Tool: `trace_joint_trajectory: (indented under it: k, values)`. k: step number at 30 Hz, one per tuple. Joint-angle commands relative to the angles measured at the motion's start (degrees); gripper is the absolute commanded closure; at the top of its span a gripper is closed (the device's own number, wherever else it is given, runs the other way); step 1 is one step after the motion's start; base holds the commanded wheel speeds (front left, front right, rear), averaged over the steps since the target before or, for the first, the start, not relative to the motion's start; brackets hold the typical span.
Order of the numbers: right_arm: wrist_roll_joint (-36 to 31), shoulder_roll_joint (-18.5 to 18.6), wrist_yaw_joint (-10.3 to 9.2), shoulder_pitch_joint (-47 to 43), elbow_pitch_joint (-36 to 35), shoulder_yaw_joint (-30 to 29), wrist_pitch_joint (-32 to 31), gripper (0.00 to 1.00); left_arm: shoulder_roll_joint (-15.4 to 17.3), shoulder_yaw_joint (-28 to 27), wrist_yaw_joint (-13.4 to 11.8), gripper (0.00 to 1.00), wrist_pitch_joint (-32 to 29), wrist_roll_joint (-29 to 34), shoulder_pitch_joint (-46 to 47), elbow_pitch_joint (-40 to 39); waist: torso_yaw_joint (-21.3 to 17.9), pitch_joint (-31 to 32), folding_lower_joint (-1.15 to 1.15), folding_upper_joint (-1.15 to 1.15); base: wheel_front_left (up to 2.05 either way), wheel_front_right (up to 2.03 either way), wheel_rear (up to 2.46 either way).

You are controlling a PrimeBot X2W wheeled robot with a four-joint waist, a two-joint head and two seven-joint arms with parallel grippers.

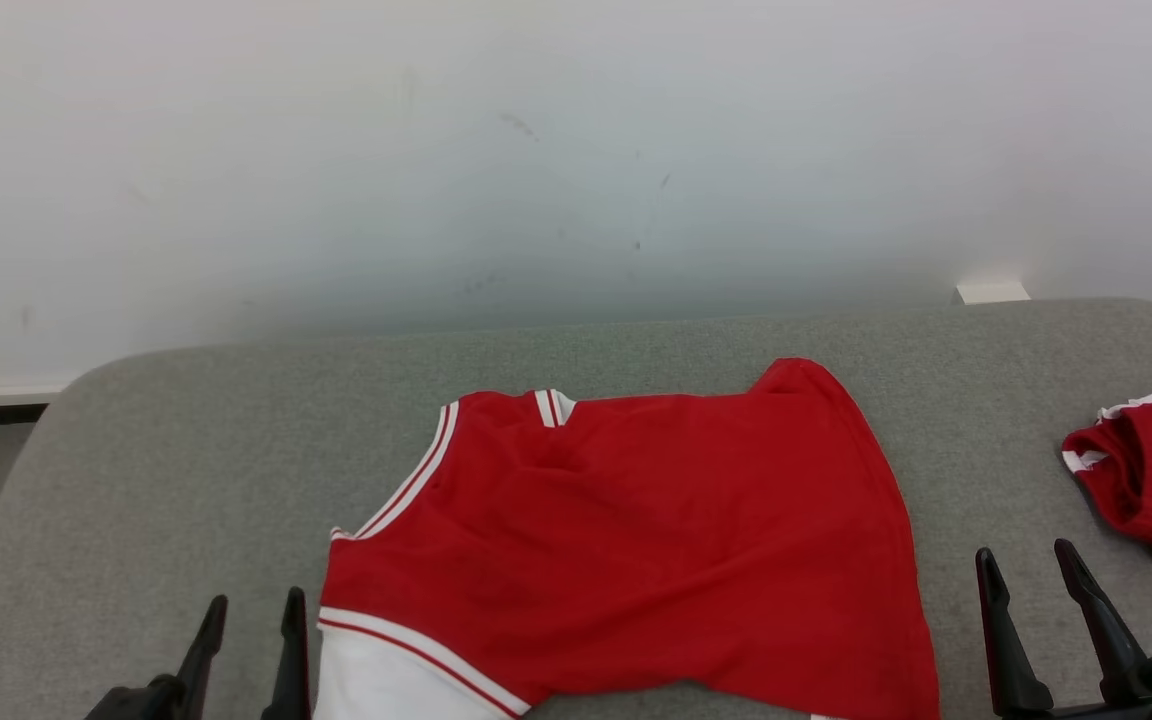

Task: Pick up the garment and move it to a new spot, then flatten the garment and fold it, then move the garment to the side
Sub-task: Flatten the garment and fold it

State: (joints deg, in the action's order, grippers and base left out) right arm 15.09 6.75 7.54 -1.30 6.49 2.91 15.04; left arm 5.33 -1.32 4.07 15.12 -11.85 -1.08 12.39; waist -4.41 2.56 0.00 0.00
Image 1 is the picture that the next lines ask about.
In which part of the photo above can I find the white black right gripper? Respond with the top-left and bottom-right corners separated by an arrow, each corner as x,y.
974,537 -> 1152,720

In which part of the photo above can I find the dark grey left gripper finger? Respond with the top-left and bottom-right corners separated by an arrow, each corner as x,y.
174,594 -> 230,720
260,586 -> 314,720

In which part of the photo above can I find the red basketball jersey white trim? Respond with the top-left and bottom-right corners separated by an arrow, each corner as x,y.
314,357 -> 940,720

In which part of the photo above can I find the small white box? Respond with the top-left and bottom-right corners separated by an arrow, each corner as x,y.
953,281 -> 1032,306

